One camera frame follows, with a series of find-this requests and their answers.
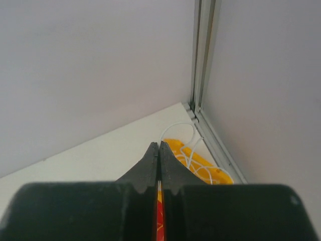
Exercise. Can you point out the right aluminium frame post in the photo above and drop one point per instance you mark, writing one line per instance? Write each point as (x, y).
(205, 27)

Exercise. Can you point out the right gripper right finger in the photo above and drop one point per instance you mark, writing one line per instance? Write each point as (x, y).
(173, 174)

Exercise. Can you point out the red plastic bin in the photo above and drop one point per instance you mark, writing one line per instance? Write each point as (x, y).
(160, 231)

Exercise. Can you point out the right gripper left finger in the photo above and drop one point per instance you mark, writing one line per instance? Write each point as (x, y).
(143, 174)

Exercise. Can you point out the yellow plastic bin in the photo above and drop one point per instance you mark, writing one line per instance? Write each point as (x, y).
(198, 165)

